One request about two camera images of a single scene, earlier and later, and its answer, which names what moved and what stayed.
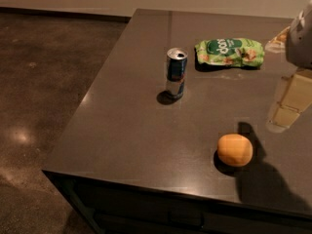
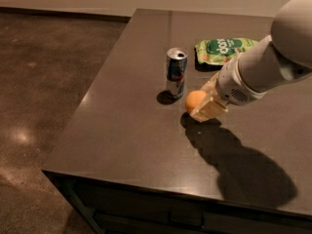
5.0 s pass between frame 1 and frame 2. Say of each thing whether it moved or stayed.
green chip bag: stayed
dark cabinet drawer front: stayed
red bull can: stayed
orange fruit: moved
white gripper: moved
